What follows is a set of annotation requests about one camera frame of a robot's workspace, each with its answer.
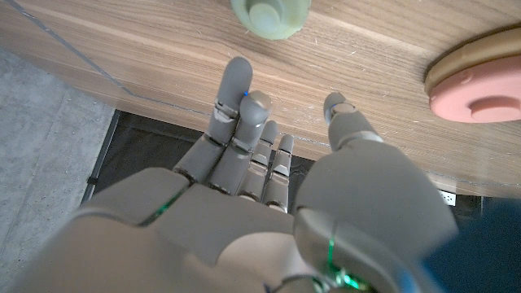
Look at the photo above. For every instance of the large orange hanoi disk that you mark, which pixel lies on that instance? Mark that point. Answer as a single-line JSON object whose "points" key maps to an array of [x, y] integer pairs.
{"points": [[464, 53]]}

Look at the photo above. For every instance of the coral red hanoi disk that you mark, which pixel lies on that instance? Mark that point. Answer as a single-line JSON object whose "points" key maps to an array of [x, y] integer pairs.
{"points": [[484, 97]]}

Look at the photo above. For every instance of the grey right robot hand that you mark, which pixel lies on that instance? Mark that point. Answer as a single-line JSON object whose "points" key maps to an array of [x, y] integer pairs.
{"points": [[203, 228]]}

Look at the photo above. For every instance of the blue right wrist connector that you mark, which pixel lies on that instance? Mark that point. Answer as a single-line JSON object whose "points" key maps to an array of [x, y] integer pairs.
{"points": [[480, 252]]}

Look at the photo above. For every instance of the black backdrop stand pole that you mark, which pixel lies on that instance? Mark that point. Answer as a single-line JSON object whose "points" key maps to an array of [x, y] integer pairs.
{"points": [[99, 163]]}

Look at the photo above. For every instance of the white power strip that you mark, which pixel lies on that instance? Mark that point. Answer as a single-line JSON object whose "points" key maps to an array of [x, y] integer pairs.
{"points": [[447, 198]]}

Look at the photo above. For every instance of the green hanoi disk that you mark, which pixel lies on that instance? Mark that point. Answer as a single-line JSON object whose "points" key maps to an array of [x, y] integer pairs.
{"points": [[268, 16]]}

